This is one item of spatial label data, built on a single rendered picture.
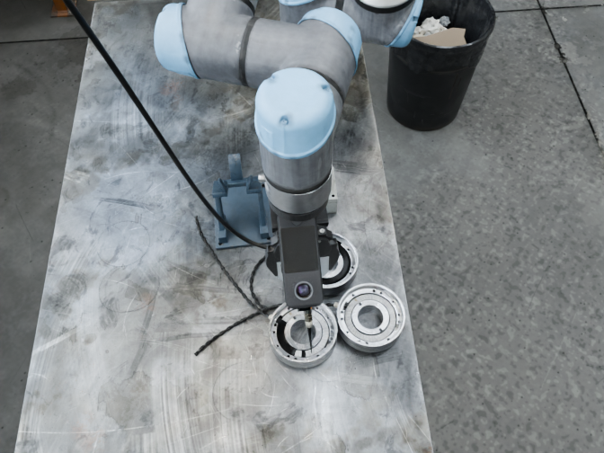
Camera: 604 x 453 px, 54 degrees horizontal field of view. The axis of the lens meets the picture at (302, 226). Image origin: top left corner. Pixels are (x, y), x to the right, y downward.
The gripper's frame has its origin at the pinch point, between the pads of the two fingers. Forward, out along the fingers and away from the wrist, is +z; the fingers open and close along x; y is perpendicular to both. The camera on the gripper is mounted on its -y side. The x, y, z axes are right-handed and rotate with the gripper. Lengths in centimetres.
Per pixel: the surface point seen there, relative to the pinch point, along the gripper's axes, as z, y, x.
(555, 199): 93, 66, -93
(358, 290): 10.3, 2.5, -8.9
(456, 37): 58, 111, -63
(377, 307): 10.3, -0.7, -11.5
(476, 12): 56, 119, -72
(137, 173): 13.3, 33.1, 27.6
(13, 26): 94, 183, 106
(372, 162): 13.2, 29.7, -16.4
